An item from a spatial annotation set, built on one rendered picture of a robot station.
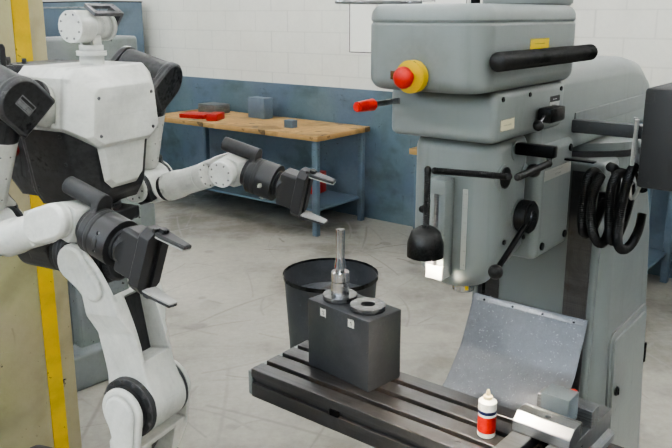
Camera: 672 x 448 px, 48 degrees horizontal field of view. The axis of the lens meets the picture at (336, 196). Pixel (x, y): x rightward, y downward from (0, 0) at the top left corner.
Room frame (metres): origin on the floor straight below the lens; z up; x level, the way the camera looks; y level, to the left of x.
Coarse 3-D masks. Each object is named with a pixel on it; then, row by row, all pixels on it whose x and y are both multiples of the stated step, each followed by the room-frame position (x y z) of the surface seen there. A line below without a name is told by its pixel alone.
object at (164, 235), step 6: (162, 228) 1.22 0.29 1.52; (156, 234) 1.21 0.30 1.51; (162, 234) 1.21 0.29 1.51; (168, 234) 1.22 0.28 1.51; (174, 234) 1.23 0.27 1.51; (162, 240) 1.21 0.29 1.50; (168, 240) 1.20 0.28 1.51; (174, 240) 1.20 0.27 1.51; (180, 240) 1.21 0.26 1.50; (174, 246) 1.20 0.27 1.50; (180, 246) 1.19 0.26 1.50; (186, 246) 1.19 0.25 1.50
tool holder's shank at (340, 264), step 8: (336, 232) 1.84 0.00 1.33; (344, 232) 1.84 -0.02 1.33; (336, 240) 1.84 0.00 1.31; (344, 240) 1.84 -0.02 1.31; (336, 248) 1.84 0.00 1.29; (344, 248) 1.84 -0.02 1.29; (336, 256) 1.84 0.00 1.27; (344, 256) 1.84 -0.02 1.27; (336, 264) 1.84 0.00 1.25; (344, 264) 1.84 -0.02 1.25
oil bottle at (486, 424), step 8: (488, 392) 1.50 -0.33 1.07; (480, 400) 1.50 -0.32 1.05; (488, 400) 1.49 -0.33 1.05; (496, 400) 1.50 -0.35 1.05; (480, 408) 1.49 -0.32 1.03; (488, 408) 1.48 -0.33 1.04; (496, 408) 1.49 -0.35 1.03; (480, 416) 1.49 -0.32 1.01; (488, 416) 1.48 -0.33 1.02; (480, 424) 1.49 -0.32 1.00; (488, 424) 1.48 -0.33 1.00; (480, 432) 1.49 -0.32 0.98; (488, 432) 1.48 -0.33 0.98
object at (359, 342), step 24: (312, 312) 1.84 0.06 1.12; (336, 312) 1.77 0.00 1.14; (360, 312) 1.74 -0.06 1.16; (384, 312) 1.75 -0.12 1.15; (312, 336) 1.84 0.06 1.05; (336, 336) 1.77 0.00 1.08; (360, 336) 1.71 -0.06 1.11; (384, 336) 1.73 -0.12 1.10; (312, 360) 1.84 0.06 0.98; (336, 360) 1.77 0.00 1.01; (360, 360) 1.71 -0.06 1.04; (384, 360) 1.73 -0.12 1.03; (360, 384) 1.71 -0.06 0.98
